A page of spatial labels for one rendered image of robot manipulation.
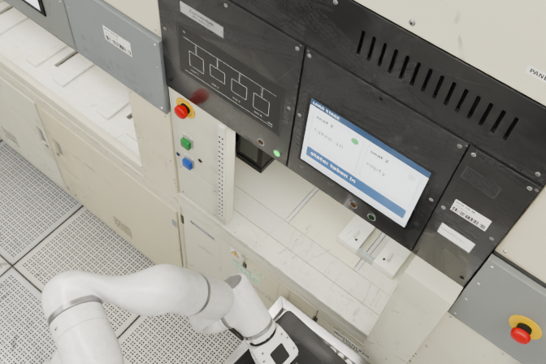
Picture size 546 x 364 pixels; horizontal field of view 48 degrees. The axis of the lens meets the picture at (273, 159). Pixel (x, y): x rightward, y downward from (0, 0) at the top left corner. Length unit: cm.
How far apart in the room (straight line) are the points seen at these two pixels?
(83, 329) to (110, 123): 124
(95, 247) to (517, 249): 214
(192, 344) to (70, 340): 163
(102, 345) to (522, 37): 84
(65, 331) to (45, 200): 205
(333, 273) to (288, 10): 102
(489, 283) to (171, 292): 64
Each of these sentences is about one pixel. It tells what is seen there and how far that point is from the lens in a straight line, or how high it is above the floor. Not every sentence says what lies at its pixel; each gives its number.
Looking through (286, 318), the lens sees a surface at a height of 101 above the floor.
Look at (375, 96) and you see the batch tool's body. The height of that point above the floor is 178.
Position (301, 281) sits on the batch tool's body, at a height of 87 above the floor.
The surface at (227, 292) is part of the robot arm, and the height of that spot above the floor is 138.
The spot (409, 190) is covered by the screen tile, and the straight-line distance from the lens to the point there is 127.
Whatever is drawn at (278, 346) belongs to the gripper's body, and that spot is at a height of 114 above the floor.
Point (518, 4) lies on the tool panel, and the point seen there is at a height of 209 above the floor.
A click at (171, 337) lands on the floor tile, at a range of 279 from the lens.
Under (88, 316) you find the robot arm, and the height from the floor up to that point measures 155.
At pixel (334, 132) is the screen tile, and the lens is 129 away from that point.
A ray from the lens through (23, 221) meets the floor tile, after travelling 315.
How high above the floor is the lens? 262
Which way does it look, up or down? 55 degrees down
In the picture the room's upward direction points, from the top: 7 degrees clockwise
